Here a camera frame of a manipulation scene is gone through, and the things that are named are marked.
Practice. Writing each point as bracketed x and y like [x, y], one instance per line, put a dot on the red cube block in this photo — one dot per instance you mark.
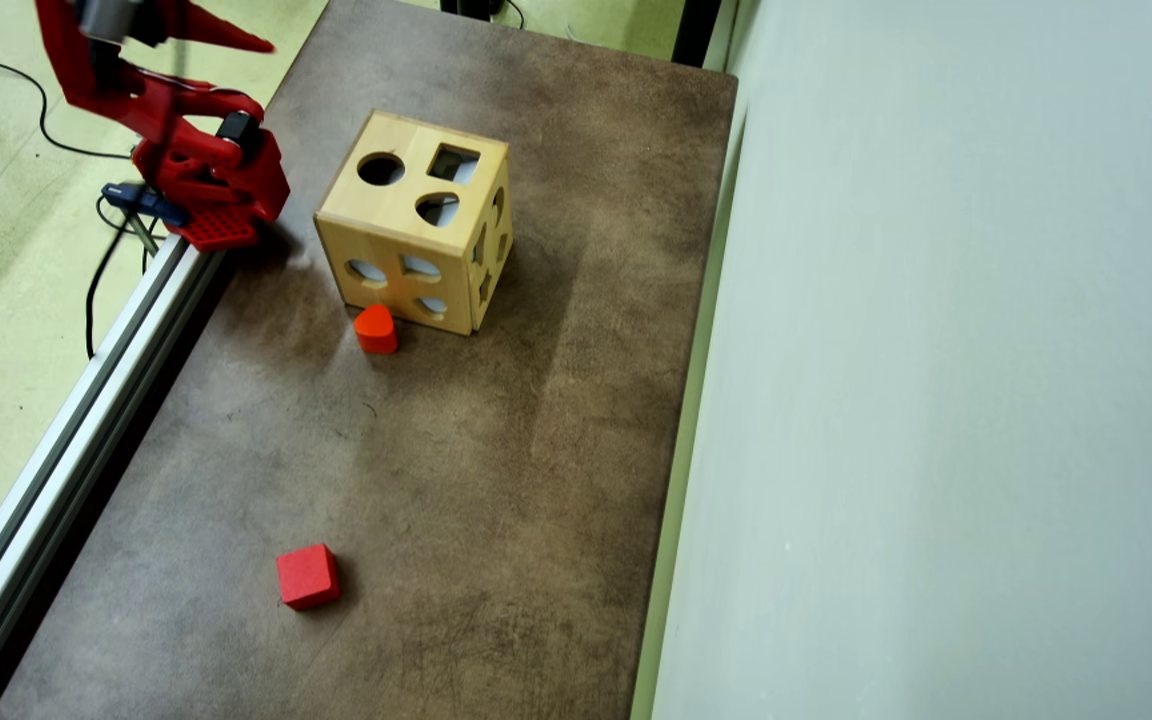
[308, 580]

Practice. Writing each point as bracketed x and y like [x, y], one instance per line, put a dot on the red robot arm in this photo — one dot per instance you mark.
[216, 180]

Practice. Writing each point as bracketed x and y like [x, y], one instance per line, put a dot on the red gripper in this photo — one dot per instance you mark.
[204, 22]

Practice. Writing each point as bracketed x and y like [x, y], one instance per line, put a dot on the aluminium profile rail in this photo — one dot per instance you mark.
[66, 440]

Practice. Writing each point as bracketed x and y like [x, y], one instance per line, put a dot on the dark vertical post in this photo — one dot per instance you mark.
[696, 30]

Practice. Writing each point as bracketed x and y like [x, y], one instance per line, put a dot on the wooden shape sorter box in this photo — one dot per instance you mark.
[366, 215]

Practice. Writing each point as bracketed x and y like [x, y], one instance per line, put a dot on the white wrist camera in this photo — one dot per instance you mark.
[106, 15]

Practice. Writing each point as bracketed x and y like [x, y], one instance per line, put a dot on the orange heart shaped block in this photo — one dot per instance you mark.
[376, 335]

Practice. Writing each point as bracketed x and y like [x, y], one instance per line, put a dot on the blue clamp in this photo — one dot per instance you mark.
[131, 195]

